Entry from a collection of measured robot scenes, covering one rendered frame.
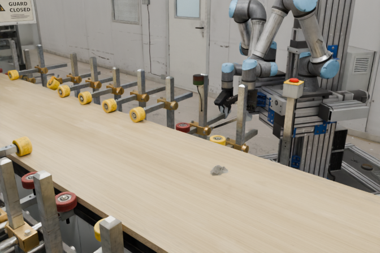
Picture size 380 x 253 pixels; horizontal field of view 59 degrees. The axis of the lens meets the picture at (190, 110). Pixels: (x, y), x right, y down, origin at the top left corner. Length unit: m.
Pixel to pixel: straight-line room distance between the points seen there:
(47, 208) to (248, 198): 0.68
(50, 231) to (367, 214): 1.00
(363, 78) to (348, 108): 0.42
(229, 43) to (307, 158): 2.79
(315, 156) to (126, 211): 1.72
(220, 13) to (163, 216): 4.15
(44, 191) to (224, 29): 4.31
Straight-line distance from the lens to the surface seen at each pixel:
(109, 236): 0.78
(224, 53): 5.07
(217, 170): 1.41
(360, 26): 4.15
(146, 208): 1.21
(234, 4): 2.24
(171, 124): 2.09
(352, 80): 2.52
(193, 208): 1.21
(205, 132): 1.91
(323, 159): 2.69
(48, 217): 1.03
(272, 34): 1.93
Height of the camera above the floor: 1.61
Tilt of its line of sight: 20 degrees down
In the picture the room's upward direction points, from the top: straight up
